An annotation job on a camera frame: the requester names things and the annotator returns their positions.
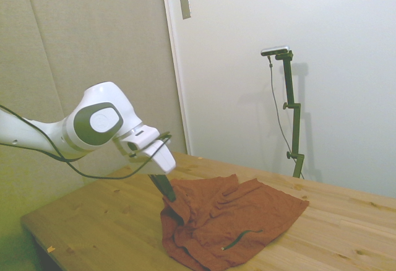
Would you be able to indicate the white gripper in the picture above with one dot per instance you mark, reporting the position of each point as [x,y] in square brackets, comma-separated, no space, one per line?
[162,161]

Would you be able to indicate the rust orange shorts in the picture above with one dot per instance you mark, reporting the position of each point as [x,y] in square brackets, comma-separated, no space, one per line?
[235,218]

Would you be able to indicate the small tan tape scrap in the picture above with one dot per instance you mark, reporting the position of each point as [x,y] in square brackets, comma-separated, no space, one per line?
[50,248]

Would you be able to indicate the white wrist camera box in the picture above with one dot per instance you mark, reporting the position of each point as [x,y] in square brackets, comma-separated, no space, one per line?
[139,138]

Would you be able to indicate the white door frame trim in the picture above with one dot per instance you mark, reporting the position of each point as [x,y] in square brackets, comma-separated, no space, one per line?
[178,76]

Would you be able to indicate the dark green camera stand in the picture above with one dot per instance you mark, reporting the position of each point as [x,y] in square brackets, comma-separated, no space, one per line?
[294,119]

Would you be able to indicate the silver exterior camera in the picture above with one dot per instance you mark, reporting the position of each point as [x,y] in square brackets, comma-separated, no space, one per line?
[275,50]

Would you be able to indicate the grey wall switch plate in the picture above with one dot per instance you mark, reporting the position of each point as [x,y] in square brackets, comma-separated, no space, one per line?
[185,7]

